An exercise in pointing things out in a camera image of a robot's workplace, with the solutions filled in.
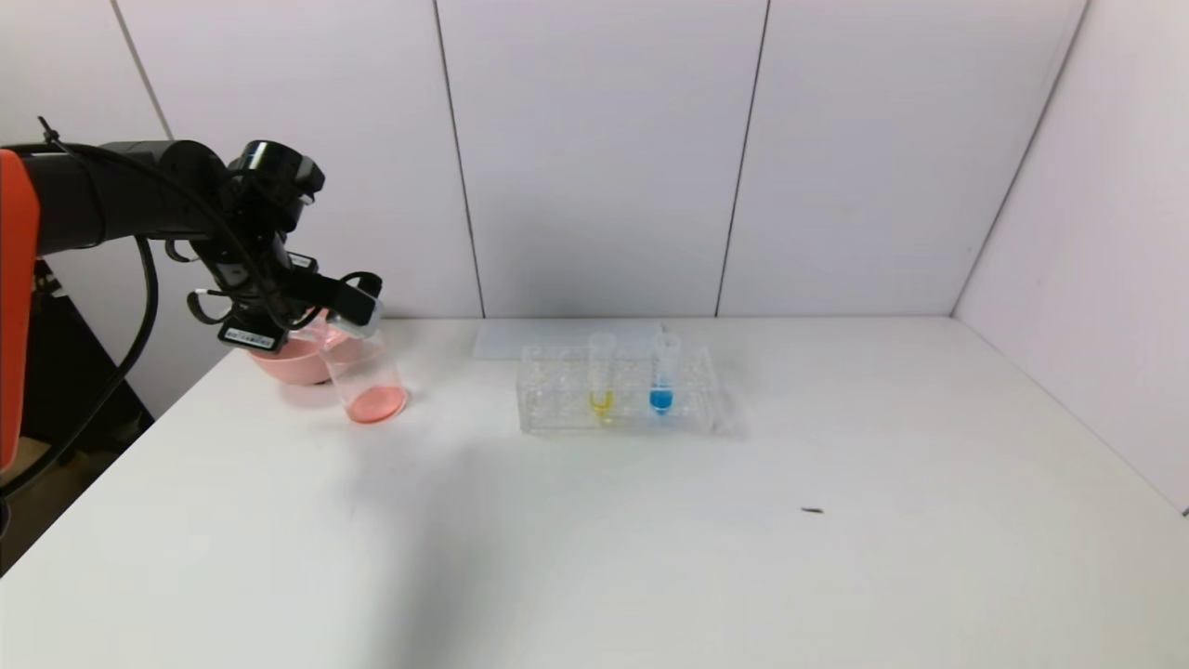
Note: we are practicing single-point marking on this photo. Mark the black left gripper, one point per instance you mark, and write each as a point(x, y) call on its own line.
point(251, 335)

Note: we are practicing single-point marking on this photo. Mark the test tube with red pigment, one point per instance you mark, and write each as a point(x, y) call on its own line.
point(358, 328)

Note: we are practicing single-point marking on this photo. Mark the orange and black left arm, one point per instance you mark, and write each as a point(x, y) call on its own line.
point(102, 195)

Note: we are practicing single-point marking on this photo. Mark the clear glass beaker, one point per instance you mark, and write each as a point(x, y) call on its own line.
point(376, 395)

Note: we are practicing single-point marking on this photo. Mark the test tube with yellow pigment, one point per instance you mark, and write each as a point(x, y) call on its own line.
point(601, 401)

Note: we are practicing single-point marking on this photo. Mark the test tube with blue pigment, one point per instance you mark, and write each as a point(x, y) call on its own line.
point(660, 400)

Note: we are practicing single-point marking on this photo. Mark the clear plastic test tube rack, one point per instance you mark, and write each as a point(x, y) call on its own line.
point(692, 404)

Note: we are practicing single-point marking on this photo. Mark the pink bowl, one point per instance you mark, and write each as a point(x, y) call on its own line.
point(288, 368)

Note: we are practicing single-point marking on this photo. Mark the white paper sheet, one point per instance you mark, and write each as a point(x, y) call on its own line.
point(502, 342)

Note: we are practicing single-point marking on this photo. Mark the black background furniture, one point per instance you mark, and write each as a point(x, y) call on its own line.
point(65, 353)

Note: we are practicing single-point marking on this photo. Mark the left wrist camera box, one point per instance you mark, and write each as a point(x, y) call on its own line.
point(251, 337)

